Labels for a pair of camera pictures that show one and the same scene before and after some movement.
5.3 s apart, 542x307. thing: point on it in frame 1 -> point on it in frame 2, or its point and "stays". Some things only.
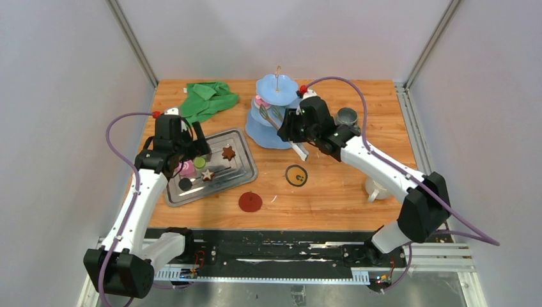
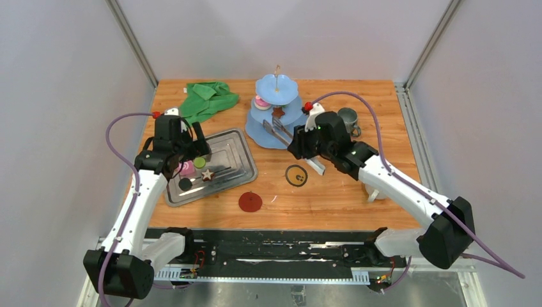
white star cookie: x=207 y=175 stays
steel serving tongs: x=299 y=148 -> x=312 y=162
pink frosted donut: x=258 y=101 stays
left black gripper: x=197 y=148 stays
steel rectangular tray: x=231 y=163 stays
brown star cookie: x=228 y=153 -> x=277 y=112
